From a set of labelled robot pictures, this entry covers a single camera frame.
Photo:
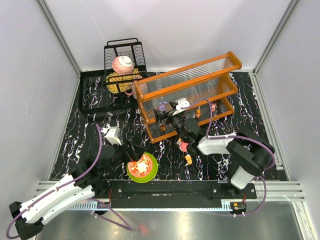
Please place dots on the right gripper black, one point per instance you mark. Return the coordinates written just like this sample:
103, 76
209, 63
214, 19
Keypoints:
166, 115

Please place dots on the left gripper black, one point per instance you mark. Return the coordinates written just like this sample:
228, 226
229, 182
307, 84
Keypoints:
128, 150

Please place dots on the purple bunny toy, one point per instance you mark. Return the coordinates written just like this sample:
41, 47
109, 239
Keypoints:
162, 106

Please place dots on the small orange figure toy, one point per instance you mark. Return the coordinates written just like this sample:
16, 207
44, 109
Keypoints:
188, 159

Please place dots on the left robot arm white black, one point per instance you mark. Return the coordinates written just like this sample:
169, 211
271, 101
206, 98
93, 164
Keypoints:
84, 182

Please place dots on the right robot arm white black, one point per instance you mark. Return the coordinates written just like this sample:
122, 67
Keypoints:
253, 154

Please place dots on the brown figure toy on shelf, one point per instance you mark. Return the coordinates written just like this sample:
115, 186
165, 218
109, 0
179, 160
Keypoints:
162, 127

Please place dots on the orange figure toy on shelf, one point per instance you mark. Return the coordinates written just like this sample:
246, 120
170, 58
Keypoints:
198, 113

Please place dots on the orange clear display shelf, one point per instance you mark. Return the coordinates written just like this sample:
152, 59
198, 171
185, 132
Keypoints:
201, 83

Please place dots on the green bowl red pattern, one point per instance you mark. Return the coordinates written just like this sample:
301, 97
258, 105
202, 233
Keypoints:
143, 170

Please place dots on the pink flamingo toy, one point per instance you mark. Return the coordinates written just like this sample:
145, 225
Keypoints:
183, 146

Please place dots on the pink mug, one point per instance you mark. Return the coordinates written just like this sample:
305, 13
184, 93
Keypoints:
131, 91

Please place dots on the pink pig toy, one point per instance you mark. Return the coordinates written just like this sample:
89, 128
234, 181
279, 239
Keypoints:
213, 107

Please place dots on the black marble pattern mat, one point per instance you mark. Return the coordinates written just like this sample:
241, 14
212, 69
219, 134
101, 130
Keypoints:
177, 158

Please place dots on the yellow patterned bowl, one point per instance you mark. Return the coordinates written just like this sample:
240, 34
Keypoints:
118, 83

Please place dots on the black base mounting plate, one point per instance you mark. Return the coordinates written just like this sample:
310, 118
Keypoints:
177, 194

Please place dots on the pink patterned bowl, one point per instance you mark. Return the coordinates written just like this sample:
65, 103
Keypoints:
123, 65

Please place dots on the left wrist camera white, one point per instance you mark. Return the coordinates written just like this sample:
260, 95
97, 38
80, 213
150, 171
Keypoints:
112, 135

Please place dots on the black wire dish rack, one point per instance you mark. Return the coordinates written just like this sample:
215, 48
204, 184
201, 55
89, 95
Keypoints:
107, 90

